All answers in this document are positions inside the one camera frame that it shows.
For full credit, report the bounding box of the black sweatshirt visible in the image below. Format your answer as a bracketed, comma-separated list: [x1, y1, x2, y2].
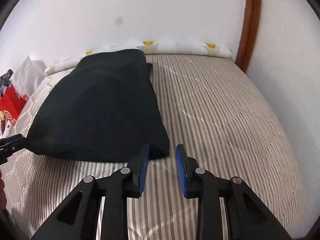
[25, 49, 170, 164]

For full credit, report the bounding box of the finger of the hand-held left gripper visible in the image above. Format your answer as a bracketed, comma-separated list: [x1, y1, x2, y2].
[0, 134, 27, 164]

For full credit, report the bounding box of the red paper bag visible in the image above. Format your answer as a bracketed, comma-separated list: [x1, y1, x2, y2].
[0, 86, 30, 120]

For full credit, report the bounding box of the white plastic bag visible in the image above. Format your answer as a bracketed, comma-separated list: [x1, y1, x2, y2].
[11, 56, 48, 98]

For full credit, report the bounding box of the striped bed mattress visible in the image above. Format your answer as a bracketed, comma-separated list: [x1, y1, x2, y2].
[0, 54, 308, 240]

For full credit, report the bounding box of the brown wooden door frame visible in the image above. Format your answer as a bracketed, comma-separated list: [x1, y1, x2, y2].
[235, 0, 262, 73]

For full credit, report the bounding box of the white rolled blanket yellow print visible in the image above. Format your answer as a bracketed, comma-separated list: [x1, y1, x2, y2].
[44, 40, 234, 75]

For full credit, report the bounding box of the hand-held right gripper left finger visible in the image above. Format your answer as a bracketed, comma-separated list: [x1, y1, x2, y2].
[31, 144, 150, 240]

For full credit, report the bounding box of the plaid cloth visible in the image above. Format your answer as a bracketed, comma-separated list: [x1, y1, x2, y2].
[0, 69, 14, 98]

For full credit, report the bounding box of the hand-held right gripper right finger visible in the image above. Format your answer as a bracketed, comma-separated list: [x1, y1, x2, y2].
[176, 144, 293, 240]

